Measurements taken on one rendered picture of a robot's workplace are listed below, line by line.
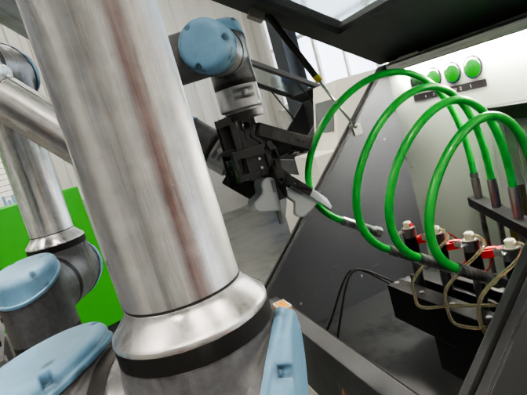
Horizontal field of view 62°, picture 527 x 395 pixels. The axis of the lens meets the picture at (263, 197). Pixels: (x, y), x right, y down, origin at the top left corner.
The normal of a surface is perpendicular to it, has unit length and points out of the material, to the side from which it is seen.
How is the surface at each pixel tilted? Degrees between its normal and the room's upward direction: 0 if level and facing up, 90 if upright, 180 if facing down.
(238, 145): 89
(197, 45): 89
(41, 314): 90
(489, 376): 43
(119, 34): 89
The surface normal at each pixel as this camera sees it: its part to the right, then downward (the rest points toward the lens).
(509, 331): -0.81, -0.48
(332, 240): 0.36, 0.06
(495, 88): -0.89, 0.32
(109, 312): 0.61, -0.04
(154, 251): 0.07, 0.14
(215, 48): -0.15, 0.20
